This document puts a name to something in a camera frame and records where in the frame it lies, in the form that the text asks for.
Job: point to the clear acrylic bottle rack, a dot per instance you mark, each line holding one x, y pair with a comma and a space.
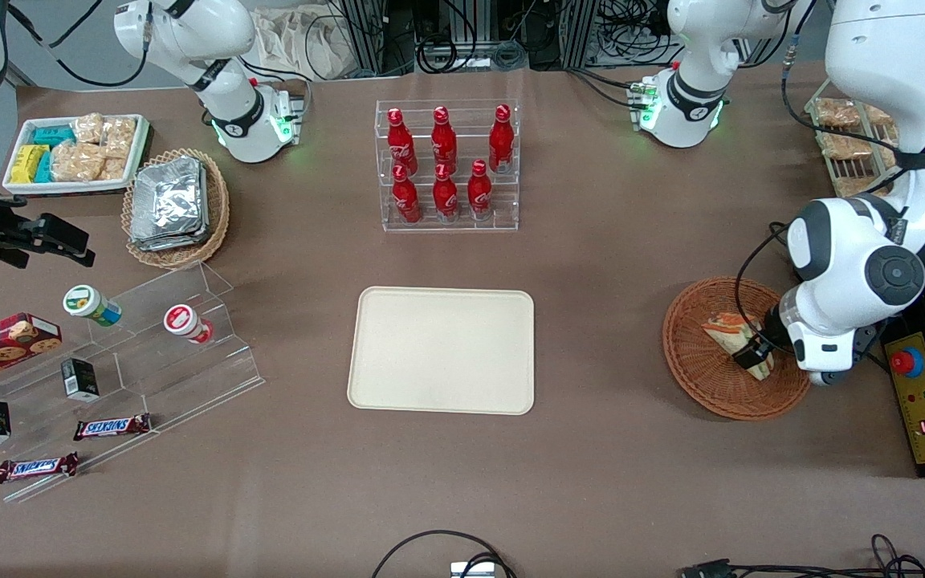
462, 120

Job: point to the snickers chocolate bar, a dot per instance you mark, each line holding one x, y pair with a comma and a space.
112, 427
35, 468

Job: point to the red lid yogurt cup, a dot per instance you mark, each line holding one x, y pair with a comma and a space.
183, 321

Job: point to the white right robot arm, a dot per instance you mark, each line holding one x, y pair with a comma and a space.
189, 36

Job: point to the teal snack pack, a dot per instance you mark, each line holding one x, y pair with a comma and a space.
44, 168
53, 136

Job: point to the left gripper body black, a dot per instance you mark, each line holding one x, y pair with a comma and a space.
771, 328

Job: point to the white rectangular snack tray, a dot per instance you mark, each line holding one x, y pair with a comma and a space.
21, 186

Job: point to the yellow snack pack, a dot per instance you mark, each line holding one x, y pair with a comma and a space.
27, 163

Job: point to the beige cloth bag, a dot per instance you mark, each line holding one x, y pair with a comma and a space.
302, 44

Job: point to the round brown wicker basket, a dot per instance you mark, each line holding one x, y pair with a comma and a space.
703, 377

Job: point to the clear bag rice crackers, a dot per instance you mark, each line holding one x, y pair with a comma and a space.
115, 168
77, 162
88, 128
119, 136

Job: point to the bagged fried snack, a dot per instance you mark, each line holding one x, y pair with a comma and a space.
890, 152
880, 116
844, 146
836, 112
856, 186

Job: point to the light wicker basket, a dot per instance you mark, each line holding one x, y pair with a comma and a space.
218, 209

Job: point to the green lid yogurt cup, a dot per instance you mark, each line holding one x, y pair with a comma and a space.
87, 304

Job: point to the clear acrylic stepped shelf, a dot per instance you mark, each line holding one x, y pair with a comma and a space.
165, 377

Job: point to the silver foil pack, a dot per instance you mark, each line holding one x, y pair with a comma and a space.
169, 244
167, 197

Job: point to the cream plastic tray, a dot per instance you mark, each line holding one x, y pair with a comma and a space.
440, 351

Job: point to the triangle sandwich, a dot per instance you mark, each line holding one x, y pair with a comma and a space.
723, 326

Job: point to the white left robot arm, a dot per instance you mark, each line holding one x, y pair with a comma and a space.
888, 96

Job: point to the red cola bottle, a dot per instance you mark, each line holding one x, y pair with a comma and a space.
446, 197
401, 144
501, 140
479, 193
444, 138
406, 199

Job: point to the small white device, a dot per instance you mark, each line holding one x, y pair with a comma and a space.
472, 570

